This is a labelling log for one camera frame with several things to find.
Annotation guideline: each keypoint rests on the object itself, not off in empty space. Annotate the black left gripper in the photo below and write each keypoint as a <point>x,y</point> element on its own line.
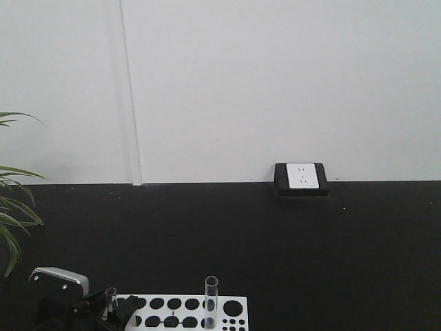
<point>54,314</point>

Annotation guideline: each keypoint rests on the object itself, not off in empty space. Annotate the short clear glass tube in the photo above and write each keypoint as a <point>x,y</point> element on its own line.
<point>111,302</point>

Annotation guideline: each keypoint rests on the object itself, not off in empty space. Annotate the tall clear glass tube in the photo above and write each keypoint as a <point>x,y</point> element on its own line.
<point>211,298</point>

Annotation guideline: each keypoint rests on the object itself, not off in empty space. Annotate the white test tube rack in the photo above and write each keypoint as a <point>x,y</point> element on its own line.
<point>187,312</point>

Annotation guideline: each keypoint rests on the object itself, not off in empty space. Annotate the green spider plant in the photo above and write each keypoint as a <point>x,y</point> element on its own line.
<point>15,213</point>

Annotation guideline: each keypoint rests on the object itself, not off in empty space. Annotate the black socket mounting box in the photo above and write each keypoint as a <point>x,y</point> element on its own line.
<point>282,187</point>

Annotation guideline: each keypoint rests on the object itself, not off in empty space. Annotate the white wall power socket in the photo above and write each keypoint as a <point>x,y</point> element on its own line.
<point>302,176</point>

